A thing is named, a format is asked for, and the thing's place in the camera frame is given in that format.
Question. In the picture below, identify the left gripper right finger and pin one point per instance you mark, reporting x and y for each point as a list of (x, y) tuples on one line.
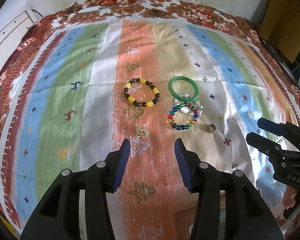
[(247, 216)]

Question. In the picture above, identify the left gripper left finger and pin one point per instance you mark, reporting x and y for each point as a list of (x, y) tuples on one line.
[(56, 216)]

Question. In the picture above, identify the green jade bangle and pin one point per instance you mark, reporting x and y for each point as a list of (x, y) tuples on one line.
[(180, 84)]

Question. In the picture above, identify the floral brown bedsheet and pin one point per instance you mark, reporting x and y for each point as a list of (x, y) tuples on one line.
[(102, 11)]

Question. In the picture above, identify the striped colourful mat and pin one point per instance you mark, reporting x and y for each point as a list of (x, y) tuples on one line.
[(97, 84)]

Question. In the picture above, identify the white wooden headboard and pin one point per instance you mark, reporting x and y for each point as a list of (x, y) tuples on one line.
[(12, 33)]

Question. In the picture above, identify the yellow hanging cloth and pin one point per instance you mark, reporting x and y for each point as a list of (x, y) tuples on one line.
[(280, 27)]

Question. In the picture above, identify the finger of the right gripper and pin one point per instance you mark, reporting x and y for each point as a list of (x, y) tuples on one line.
[(272, 127), (270, 148)]

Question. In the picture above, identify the person's right hand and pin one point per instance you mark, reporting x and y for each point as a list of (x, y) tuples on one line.
[(289, 200)]

